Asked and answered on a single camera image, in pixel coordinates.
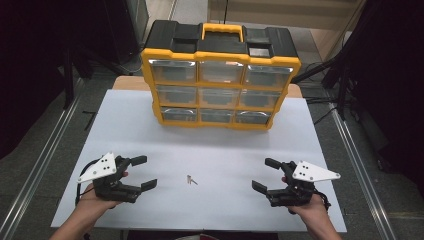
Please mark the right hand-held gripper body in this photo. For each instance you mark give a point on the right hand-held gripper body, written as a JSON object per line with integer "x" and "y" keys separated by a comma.
{"x": 313, "y": 173}

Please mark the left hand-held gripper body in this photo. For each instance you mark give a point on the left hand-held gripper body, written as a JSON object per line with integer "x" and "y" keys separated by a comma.
{"x": 103, "y": 168}

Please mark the small silver screw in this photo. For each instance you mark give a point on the small silver screw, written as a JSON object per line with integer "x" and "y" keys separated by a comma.
{"x": 188, "y": 179}
{"x": 194, "y": 182}

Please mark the clear plastic screw drawer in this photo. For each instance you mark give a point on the clear plastic screw drawer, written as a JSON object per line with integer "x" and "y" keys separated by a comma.
{"x": 218, "y": 98}

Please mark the yellow black organizer cabinet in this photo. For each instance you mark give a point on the yellow black organizer cabinet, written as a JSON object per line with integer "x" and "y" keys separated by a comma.
{"x": 166, "y": 53}

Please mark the person's left hand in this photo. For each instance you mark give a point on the person's left hand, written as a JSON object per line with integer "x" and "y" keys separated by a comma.
{"x": 93, "y": 205}

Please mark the person's right hand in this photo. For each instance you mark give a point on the person's right hand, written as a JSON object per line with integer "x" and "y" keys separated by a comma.
{"x": 313, "y": 213}

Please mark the black bent metal rod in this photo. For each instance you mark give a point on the black bent metal rod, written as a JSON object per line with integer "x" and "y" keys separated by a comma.
{"x": 90, "y": 121}

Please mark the white table cover sheet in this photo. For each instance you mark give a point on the white table cover sheet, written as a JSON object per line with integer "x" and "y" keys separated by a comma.
{"x": 206, "y": 150}

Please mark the black metal stand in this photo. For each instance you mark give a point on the black metal stand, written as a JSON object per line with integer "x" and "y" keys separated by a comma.
{"x": 68, "y": 80}
{"x": 341, "y": 90}

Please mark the grid of clear cabinet drawers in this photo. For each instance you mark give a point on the grid of clear cabinet drawers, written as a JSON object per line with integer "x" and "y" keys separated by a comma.
{"x": 173, "y": 71}

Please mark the black curtain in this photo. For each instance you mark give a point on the black curtain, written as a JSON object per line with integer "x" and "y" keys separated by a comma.
{"x": 396, "y": 83}
{"x": 33, "y": 66}

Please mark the metal floor rail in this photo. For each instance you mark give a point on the metal floor rail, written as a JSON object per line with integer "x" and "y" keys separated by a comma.
{"x": 41, "y": 166}
{"x": 359, "y": 166}

